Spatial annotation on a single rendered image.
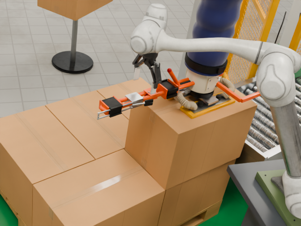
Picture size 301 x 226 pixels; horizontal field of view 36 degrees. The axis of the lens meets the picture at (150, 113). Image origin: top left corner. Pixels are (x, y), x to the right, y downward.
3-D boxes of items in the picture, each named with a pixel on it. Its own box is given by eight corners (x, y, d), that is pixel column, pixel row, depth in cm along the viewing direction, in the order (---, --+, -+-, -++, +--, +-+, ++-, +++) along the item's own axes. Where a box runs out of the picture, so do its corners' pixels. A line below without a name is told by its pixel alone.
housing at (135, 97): (134, 98, 236) (135, 91, 233) (143, 106, 232) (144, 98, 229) (123, 102, 232) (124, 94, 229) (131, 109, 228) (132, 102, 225)
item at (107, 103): (113, 103, 229) (113, 95, 226) (121, 111, 225) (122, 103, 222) (98, 108, 224) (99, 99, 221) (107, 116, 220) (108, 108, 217)
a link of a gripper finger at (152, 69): (152, 59, 221) (154, 58, 220) (159, 82, 222) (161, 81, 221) (145, 61, 219) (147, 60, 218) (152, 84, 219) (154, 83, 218)
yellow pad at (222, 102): (222, 93, 272) (225, 86, 269) (235, 102, 266) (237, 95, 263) (179, 109, 252) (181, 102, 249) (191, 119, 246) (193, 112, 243)
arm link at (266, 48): (264, 34, 202) (261, 47, 191) (306, 45, 199) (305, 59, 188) (256, 60, 210) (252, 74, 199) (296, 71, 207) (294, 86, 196)
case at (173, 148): (197, 121, 315) (211, 70, 291) (239, 157, 291) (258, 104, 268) (124, 147, 281) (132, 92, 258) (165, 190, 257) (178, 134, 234)
